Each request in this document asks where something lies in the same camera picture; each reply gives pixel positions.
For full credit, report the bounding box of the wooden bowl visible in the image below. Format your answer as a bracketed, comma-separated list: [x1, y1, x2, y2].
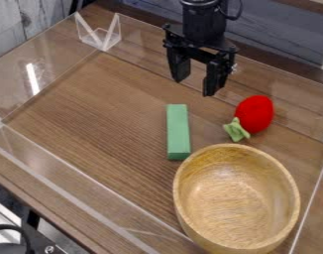
[172, 144, 300, 254]

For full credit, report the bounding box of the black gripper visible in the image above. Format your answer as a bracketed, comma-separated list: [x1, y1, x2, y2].
[163, 1, 239, 96]

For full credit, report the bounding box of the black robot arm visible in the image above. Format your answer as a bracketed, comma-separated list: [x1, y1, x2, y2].
[163, 0, 243, 96]

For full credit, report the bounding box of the black cable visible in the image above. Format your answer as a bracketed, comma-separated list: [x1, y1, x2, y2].
[0, 223, 36, 254]

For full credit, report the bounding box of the black table frame bracket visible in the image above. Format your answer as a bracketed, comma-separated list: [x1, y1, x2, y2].
[21, 208, 68, 254]

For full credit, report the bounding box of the clear acrylic enclosure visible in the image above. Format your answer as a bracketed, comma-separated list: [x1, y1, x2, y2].
[0, 10, 323, 254]

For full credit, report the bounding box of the red plush strawberry toy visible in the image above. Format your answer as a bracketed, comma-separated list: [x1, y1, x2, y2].
[224, 95, 273, 142]

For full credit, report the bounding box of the green rectangular block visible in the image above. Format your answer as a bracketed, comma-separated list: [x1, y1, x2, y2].
[167, 104, 191, 160]

